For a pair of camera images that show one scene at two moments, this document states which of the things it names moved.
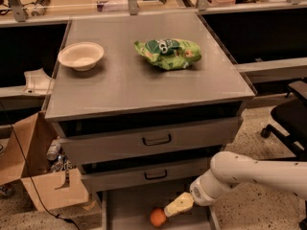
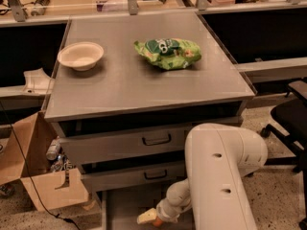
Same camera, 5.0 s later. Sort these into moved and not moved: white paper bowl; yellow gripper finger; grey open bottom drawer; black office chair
Moved: yellow gripper finger
Not moved: white paper bowl; grey open bottom drawer; black office chair
